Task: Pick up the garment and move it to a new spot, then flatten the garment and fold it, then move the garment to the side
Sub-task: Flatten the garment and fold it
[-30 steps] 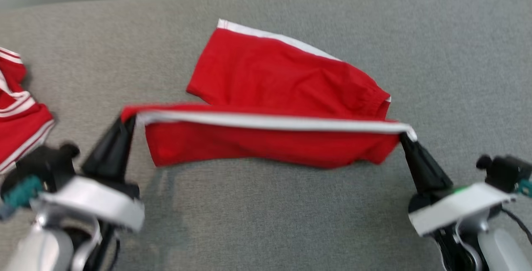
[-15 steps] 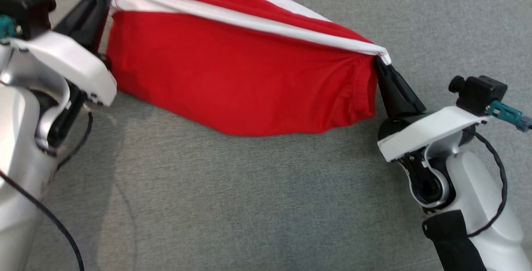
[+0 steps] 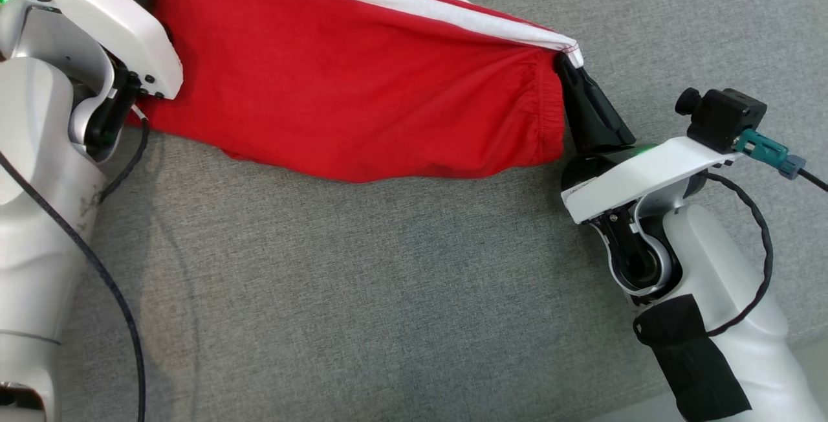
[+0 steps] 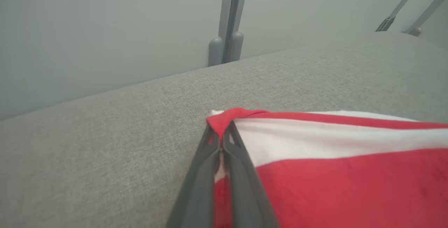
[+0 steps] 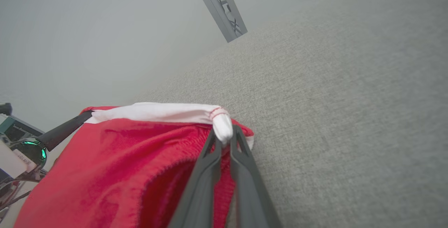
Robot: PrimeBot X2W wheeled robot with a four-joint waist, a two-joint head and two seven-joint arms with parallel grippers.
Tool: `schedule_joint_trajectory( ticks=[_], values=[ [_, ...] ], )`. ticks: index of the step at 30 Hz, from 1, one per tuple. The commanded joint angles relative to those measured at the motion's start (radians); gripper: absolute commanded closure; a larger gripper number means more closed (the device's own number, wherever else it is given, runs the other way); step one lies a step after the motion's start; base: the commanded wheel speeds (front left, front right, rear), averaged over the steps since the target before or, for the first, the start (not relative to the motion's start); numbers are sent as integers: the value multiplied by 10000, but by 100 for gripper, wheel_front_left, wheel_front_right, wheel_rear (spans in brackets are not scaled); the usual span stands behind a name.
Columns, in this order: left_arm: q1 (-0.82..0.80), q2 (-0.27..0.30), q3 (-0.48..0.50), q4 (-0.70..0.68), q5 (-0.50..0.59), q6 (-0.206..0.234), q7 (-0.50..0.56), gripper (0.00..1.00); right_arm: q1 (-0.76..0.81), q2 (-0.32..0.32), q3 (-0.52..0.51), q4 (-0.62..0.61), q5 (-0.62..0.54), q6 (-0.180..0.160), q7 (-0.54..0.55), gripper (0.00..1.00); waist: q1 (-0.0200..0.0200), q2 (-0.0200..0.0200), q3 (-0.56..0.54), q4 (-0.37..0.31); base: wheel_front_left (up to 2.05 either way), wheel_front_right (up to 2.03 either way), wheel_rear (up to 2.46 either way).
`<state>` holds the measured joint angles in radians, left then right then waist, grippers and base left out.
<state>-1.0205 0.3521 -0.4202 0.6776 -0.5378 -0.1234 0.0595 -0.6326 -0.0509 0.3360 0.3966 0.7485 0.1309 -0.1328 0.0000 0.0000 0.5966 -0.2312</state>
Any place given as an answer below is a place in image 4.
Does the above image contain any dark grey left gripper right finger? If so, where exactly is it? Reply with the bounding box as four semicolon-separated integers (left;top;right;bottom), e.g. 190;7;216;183
222;121;281;228

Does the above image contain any red Bulls basketball jersey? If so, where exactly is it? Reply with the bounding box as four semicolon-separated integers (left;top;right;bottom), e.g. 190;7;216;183
206;107;448;228

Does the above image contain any grey metal partition post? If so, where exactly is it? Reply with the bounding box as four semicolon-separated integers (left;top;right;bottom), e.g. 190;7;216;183
208;0;251;67

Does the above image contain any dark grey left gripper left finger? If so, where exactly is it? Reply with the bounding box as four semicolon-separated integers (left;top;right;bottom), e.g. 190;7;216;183
166;123;222;228

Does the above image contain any thin grey metal brace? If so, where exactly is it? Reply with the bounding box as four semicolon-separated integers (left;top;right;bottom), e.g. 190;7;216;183
402;0;448;37
376;0;426;33

